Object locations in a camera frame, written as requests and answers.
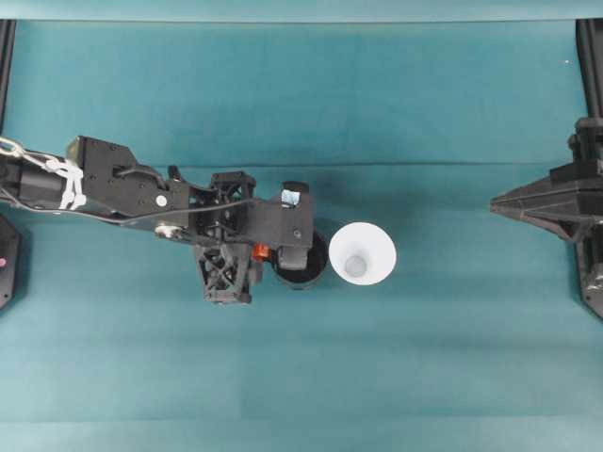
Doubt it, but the black cup holder red handle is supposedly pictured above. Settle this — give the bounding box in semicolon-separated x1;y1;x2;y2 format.
252;230;330;292

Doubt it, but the white paper cup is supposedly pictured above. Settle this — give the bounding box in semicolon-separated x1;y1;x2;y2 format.
328;220;399;287

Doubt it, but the blue-green table cloth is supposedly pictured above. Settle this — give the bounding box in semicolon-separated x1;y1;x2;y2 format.
0;18;603;452

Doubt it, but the thin black camera cable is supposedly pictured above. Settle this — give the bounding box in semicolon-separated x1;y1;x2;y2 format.
106;197;284;222

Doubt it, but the black frame post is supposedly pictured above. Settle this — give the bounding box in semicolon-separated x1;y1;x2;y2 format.
575;18;603;121
0;20;18;137

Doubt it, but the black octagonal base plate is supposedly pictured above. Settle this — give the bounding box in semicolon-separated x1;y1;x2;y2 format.
0;214;24;312
578;230;603;317

